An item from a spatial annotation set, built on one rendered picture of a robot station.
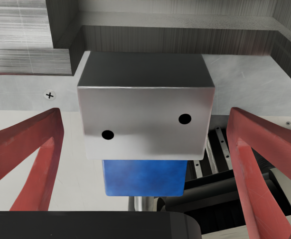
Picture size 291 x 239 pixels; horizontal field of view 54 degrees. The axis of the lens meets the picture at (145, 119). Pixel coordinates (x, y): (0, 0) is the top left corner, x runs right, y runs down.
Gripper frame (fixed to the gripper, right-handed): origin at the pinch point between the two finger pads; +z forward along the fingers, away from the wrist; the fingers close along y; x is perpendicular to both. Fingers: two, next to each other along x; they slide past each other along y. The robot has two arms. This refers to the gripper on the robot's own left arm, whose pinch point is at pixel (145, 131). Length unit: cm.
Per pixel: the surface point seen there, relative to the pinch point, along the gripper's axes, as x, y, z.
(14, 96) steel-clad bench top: 1.1, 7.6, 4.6
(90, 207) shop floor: 115, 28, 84
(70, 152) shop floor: 78, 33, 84
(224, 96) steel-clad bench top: 1.1, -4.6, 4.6
